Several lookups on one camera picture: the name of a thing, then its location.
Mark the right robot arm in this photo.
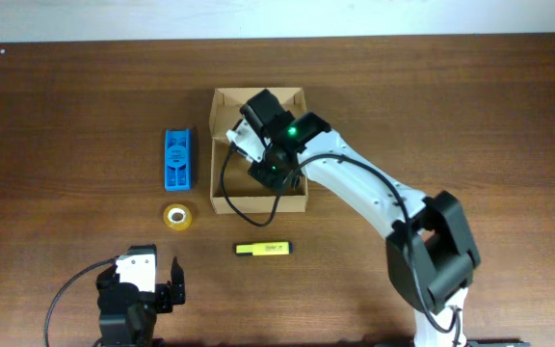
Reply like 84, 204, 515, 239
226, 89, 481, 346

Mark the black cable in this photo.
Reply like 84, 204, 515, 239
42, 257, 118, 347
220, 142, 466, 347

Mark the brown cardboard box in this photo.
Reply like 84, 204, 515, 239
209, 87, 308, 214

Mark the blue plastic case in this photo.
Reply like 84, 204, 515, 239
164, 129, 192, 192

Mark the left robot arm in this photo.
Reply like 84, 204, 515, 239
95, 244, 186, 347

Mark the right black cable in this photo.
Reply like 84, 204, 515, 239
220, 142, 466, 347

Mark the left black cable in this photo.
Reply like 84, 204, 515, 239
42, 257, 118, 347

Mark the yellow clear tape roll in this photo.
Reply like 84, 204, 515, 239
163, 203, 193, 231

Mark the yellow highlighter pen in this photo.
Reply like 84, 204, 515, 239
234, 241, 294, 256

